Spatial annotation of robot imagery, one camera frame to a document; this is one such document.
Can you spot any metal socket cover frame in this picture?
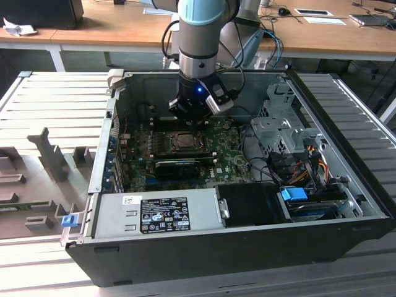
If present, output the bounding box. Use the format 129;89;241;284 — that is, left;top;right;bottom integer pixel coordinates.
168;131;205;152

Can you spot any black RAM slot bank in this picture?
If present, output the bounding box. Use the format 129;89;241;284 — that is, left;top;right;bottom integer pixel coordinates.
151;150;218;165
151;116;208;131

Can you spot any CPU socket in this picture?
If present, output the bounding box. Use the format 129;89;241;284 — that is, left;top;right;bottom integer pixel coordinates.
166;129;207;154

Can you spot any black graphics card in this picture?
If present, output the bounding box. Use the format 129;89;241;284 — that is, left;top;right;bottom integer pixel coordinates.
153;159;202;179

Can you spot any green motherboard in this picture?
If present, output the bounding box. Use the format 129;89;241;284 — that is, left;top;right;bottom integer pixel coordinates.
119;118;258;193

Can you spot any silver metal drive cage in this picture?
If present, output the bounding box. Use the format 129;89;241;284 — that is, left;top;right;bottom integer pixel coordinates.
249;82;330;161

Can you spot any black SATA connector cluster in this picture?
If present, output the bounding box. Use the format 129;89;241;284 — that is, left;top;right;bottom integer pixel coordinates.
267;151;299;182

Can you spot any blue disk carrier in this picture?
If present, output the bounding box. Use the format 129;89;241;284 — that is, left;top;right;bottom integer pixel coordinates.
280;187;308;204

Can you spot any silver power supply unit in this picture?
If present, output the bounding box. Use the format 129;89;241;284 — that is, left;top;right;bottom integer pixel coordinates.
92;188;223;239

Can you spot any black open PC case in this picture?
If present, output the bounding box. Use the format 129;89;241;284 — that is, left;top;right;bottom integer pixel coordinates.
60;69;396;288

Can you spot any hard disk drive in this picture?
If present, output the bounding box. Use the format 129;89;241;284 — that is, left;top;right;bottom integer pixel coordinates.
286;199;346;221

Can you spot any grey parts rack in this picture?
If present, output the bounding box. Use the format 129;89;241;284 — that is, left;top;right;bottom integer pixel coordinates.
0;126;97;239

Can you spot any black desktop computer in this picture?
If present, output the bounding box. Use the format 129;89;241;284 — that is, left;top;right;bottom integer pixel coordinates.
0;0;85;31

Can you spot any crumpled white paper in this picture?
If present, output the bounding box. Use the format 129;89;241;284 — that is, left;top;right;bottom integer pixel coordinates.
2;17;38;37

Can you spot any green RAM stick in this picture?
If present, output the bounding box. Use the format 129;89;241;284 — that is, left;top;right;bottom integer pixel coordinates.
0;200;51;212

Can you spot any grey closed laptop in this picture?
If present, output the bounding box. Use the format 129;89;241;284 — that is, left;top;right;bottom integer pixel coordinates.
348;13;393;27

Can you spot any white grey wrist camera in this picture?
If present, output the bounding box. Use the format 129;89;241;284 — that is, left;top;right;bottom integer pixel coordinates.
204;82;235;114

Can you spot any grey plastic case handle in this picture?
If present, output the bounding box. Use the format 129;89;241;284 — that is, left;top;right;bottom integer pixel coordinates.
106;69;126;91

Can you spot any grey desk cable hatch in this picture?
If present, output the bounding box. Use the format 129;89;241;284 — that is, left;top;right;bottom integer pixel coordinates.
293;8;334;16
143;6;180;15

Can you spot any blue cable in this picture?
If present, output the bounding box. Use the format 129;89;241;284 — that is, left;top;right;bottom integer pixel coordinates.
262;29;285;69

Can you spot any coloured power wire bundle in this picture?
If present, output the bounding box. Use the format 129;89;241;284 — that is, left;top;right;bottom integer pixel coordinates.
290;145;330;186

